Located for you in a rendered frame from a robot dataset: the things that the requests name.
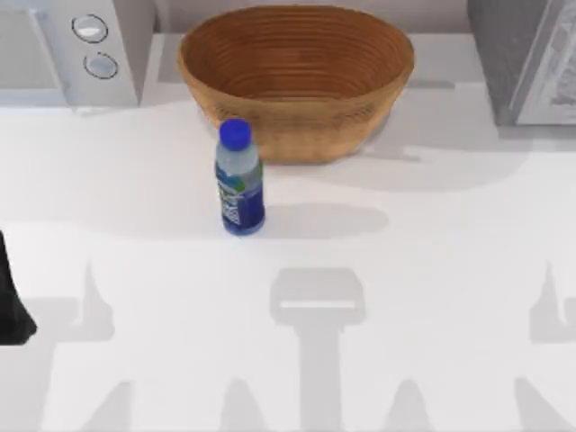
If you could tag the blue water bottle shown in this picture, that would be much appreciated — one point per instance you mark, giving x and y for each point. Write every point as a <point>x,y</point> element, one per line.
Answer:
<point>240,198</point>

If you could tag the brown woven basket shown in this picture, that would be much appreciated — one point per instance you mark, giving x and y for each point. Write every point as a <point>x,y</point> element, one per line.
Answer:
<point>297,90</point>

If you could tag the round microwave knob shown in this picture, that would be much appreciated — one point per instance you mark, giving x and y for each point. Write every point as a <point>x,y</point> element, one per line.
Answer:
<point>89,28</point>
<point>101,65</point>

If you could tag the pale microwave oven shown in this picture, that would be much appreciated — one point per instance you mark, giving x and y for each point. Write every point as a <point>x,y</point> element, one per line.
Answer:
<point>67,54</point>

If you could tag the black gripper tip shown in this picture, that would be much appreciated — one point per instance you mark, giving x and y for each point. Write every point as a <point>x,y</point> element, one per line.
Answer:
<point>10,315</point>

